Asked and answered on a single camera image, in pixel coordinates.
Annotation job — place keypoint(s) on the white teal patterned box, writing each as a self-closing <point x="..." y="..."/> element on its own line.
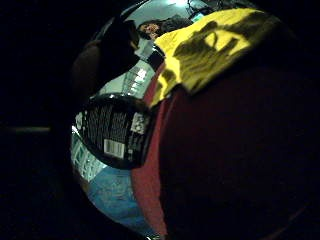
<point x="86" y="160"/>

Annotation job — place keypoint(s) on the red round container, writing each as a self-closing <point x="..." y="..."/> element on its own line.
<point x="226" y="156"/>

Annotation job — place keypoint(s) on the yellow cloth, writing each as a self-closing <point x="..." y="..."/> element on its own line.
<point x="196" y="56"/>

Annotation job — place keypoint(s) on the black bottle with label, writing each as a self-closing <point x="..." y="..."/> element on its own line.
<point x="115" y="131"/>

